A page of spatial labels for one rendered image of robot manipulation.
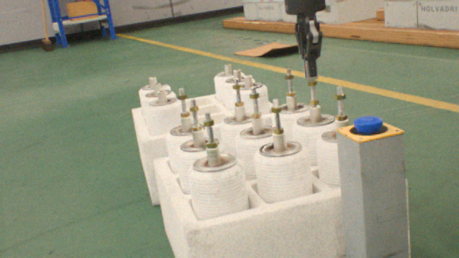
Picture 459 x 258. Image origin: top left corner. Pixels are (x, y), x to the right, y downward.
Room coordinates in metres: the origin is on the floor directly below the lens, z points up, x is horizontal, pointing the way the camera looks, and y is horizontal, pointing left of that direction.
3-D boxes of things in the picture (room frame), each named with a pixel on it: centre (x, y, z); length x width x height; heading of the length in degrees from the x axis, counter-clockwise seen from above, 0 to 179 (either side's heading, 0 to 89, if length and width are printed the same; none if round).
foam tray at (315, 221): (0.99, -0.06, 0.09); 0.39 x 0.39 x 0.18; 13
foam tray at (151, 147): (1.52, 0.06, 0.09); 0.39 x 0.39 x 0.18; 11
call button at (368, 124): (0.72, -0.20, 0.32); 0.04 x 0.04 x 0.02
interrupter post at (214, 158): (0.85, 0.03, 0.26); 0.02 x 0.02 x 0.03
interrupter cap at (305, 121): (1.01, -0.18, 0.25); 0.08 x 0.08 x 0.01
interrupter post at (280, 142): (0.87, -0.09, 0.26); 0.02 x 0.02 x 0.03
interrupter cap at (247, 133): (0.99, -0.06, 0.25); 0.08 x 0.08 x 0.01
